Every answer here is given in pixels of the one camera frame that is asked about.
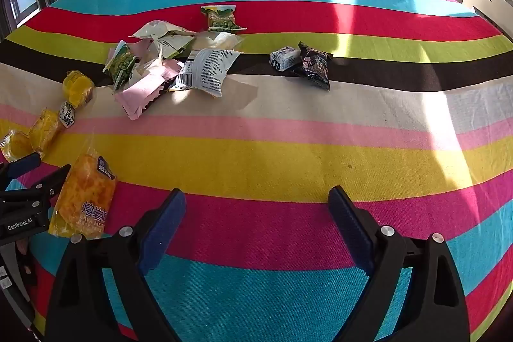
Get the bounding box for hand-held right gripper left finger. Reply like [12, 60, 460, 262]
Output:
[44, 188, 187, 342]

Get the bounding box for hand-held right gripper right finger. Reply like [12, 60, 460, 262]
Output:
[328, 185, 470, 342]

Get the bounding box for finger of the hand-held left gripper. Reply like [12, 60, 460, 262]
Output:
[0, 164, 72, 206]
[0, 153, 43, 182]

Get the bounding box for large yellow cake packet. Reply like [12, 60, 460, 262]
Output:
[48, 134, 118, 239]

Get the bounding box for small blue-white patterned packet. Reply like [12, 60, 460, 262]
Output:
[58, 100, 77, 129]

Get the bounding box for white printed bread packet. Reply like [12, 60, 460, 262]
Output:
[168, 48, 243, 98]

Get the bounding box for clear cream bar packet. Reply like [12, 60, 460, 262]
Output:
[188, 31, 245, 56]

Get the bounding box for striped colourful tablecloth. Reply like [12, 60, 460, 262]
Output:
[0, 0, 513, 342]

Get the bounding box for pink snack packet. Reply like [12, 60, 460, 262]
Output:
[127, 39, 155, 58]
[114, 59, 185, 121]

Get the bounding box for green pea snack packet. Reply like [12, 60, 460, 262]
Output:
[103, 41, 139, 91]
[200, 4, 247, 33]

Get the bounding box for black snack packet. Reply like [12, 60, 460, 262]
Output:
[294, 41, 334, 91]

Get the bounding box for blue-white candy packet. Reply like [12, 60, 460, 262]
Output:
[269, 46, 302, 72]

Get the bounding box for white and green snack packet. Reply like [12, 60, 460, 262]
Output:
[154, 33, 197, 60]

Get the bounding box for clear green white packets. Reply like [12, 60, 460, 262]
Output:
[129, 20, 193, 40]

